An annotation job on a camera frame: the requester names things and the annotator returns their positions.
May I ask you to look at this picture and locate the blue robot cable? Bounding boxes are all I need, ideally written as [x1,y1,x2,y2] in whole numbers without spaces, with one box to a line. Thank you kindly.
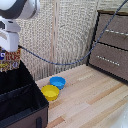
[17,0,128,67]

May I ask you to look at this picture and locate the blue bowl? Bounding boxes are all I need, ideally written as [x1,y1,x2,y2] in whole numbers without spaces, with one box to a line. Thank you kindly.
[49,75,67,91]

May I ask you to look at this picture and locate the black fabric storage box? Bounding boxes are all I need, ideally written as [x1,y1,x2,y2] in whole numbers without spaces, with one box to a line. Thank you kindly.
[0,59,50,128]

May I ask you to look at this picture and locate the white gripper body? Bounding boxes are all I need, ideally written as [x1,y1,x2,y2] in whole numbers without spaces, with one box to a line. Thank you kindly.
[0,27,20,53]

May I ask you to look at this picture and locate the brown drawer cabinet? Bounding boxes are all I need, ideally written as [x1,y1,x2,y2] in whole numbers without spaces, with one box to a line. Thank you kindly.
[86,9,128,83]

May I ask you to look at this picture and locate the yellow bowl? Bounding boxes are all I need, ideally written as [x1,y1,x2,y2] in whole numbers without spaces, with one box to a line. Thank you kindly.
[40,84,61,102]

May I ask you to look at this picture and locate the woven bamboo screen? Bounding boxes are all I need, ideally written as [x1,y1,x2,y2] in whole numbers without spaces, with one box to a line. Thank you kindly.
[13,0,128,82]

